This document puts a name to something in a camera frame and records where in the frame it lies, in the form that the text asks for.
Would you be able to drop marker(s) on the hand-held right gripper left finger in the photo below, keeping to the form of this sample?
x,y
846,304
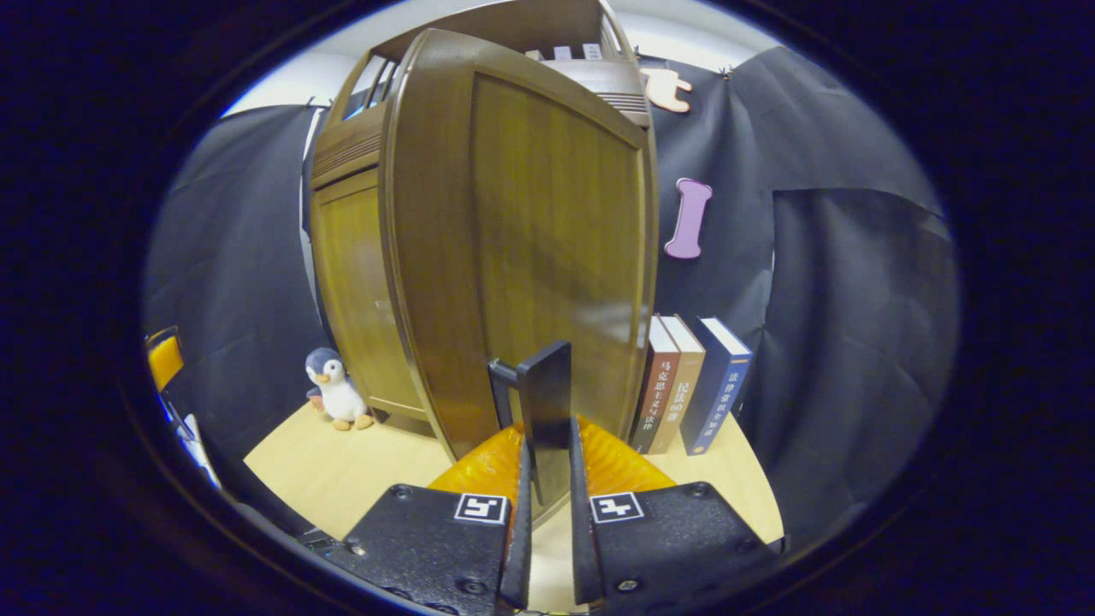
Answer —
x,y
516,530

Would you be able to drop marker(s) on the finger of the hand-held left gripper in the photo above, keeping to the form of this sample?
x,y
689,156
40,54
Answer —
x,y
164,364

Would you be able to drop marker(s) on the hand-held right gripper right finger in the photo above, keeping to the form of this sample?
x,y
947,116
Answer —
x,y
582,530

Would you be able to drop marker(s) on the wooden shoe cabinet door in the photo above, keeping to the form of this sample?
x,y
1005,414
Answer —
x,y
547,257
359,282

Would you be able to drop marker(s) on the wooden double-door shoe cabinet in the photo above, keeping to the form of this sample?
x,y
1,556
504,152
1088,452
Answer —
x,y
530,21

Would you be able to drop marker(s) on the white blue-edged panel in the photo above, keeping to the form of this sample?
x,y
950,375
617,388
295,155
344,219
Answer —
x,y
197,449

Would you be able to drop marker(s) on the brown book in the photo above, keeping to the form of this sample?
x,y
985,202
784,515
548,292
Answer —
x,y
654,385

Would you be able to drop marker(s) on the tan book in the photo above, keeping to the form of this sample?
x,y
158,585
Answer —
x,y
680,385

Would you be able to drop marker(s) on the penguin plush toy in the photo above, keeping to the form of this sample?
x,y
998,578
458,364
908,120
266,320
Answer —
x,y
340,393

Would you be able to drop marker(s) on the blue book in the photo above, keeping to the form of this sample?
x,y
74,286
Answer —
x,y
717,389

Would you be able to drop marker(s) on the black backdrop cloth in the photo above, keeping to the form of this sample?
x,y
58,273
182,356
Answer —
x,y
855,342

